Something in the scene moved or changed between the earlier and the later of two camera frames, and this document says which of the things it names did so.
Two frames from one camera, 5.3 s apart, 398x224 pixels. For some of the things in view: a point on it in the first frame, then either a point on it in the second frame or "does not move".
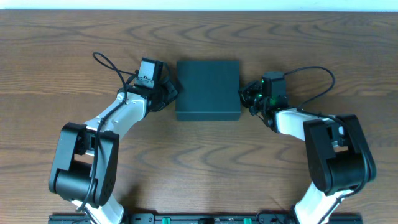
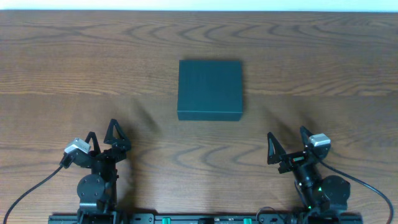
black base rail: (201, 219) does not move
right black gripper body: (252, 97) to (295, 159)
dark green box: (208, 90) does not move
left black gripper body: (166, 93) to (104, 154)
